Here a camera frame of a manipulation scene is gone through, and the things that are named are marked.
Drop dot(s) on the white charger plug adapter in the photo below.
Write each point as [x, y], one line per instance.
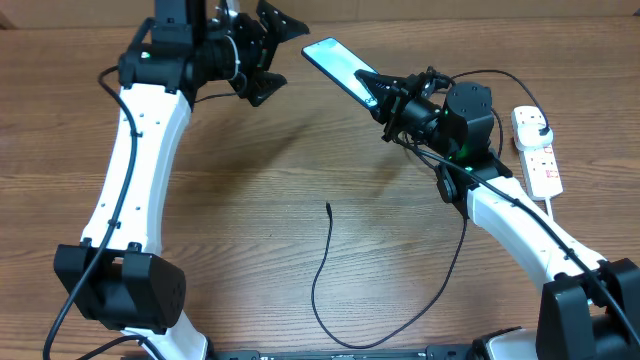
[529, 137]

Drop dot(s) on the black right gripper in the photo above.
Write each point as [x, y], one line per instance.
[390, 110]

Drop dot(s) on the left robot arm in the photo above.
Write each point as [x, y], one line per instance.
[116, 274]

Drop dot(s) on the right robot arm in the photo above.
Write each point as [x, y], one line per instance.
[589, 306]

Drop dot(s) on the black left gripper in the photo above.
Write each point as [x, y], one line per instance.
[270, 18]

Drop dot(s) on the smartphone with light blue screen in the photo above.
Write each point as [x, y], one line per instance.
[340, 64]

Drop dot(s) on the white power strip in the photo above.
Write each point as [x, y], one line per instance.
[540, 167]

